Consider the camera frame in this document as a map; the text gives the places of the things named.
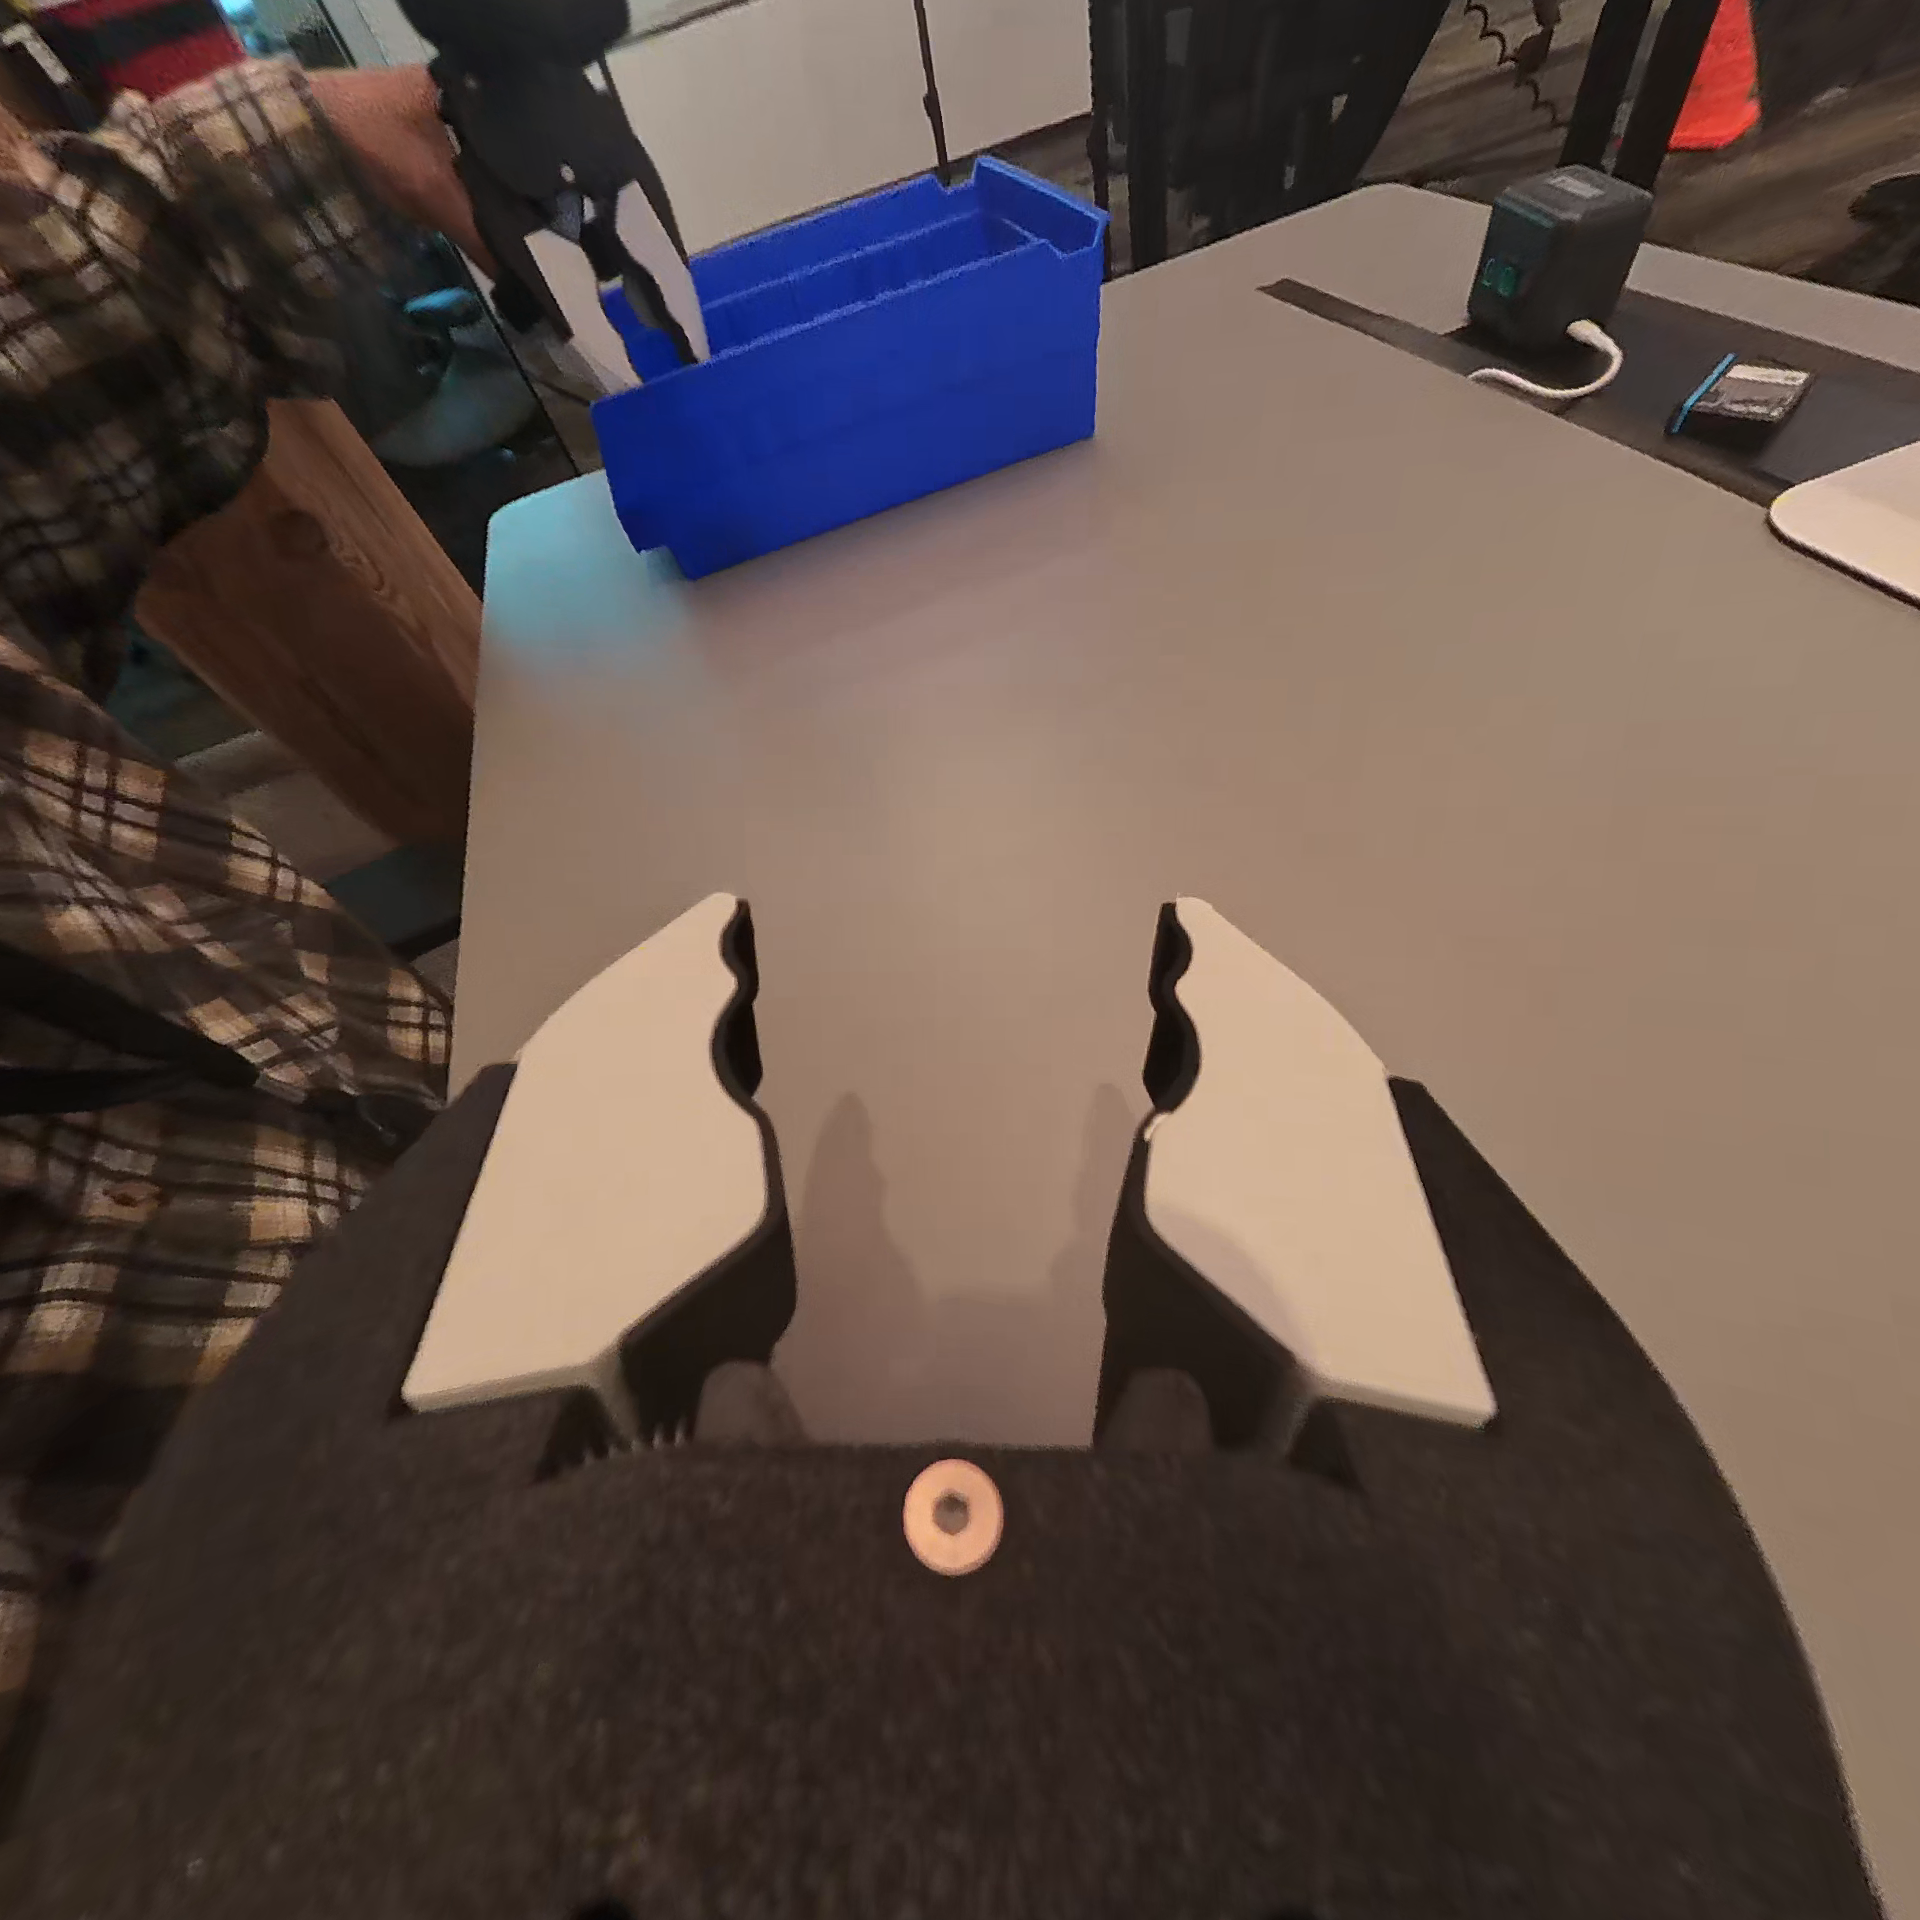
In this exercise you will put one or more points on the black light stand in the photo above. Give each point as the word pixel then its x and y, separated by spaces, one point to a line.
pixel 931 90

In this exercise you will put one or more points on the blue-edged black box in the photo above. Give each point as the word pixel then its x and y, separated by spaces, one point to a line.
pixel 1745 404

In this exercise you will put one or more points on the black power box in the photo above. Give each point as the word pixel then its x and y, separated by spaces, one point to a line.
pixel 1555 254

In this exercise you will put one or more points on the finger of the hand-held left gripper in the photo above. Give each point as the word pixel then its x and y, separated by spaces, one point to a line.
pixel 579 317
pixel 664 259

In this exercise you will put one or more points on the blue plastic bin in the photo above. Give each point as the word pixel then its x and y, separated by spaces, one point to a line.
pixel 869 418

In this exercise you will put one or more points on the grey chair base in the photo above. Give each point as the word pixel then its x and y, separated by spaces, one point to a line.
pixel 453 404

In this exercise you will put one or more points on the person's left forearm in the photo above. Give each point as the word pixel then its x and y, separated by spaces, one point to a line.
pixel 149 301

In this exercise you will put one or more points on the person's left hand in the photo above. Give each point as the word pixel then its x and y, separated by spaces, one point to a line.
pixel 393 127

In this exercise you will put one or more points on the white monitor base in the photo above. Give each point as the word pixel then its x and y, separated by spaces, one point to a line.
pixel 1857 522

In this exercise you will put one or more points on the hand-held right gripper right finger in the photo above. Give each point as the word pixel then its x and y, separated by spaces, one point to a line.
pixel 1299 1195

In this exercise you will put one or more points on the wooden top desk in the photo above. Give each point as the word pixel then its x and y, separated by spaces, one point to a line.
pixel 335 630

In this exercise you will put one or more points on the black desk frame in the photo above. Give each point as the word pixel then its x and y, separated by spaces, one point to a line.
pixel 1244 120

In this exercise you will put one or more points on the red canister with labels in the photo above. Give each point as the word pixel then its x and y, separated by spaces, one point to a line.
pixel 149 45

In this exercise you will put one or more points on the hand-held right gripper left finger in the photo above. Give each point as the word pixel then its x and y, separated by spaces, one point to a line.
pixel 598 1195

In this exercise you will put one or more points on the orange traffic cone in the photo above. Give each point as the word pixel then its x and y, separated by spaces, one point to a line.
pixel 1715 90

